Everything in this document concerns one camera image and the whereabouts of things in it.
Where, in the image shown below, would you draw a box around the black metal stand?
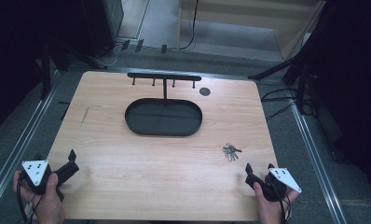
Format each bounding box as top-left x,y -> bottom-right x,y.
38,36 -> 53,101

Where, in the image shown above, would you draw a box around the person's right hand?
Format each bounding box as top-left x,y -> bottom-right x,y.
253,181 -> 300,224

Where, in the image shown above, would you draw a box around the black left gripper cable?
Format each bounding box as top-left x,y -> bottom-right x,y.
15,181 -> 44,224

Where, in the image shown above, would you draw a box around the black key rack with tray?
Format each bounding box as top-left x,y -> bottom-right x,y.
124,72 -> 203,137

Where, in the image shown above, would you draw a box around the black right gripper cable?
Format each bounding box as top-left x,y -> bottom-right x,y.
275,183 -> 293,224

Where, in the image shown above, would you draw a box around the black tripod stand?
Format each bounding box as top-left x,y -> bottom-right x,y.
248,52 -> 315,116

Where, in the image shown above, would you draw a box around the black hanging cable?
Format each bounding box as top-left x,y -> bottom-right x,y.
178,0 -> 200,51

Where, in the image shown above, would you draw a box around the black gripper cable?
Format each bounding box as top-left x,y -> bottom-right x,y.
15,181 -> 44,224
275,183 -> 293,224

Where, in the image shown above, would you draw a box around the black floor cables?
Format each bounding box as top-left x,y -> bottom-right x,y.
260,87 -> 317,123

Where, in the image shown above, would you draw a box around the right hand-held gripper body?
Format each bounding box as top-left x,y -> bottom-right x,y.
254,167 -> 303,203

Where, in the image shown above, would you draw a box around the black cabinet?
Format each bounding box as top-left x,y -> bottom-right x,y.
80,0 -> 126,59

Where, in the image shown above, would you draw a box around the bunch of metal keys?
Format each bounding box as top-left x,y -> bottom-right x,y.
222,142 -> 243,162

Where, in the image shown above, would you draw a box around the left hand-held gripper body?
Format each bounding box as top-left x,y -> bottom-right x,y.
19,160 -> 65,202

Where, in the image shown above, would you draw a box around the silver floor rail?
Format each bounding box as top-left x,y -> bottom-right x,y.
0,69 -> 63,216
287,90 -> 350,224

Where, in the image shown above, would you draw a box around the white floor cable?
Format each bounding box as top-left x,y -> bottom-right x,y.
97,43 -> 124,68

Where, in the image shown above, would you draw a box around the person's left hand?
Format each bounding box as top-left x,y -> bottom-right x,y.
12,170 -> 66,224

